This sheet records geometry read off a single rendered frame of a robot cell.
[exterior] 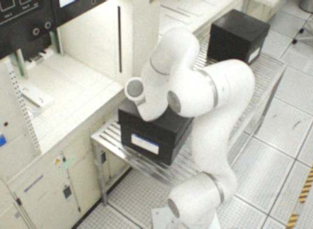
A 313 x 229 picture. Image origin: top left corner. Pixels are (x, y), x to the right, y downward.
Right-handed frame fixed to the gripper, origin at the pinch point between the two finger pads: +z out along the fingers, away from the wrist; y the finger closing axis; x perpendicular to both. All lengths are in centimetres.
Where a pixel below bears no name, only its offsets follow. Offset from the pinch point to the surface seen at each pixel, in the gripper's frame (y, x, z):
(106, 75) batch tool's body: 39.5, 0.3, 21.9
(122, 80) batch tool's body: 28.1, -0.4, 18.8
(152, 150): -4.2, 24.0, 5.6
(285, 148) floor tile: -75, 3, 143
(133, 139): 6.1, 23.2, 4.8
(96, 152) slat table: 26.3, 39.4, 15.6
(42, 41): 80, -4, 11
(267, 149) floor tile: -61, 10, 137
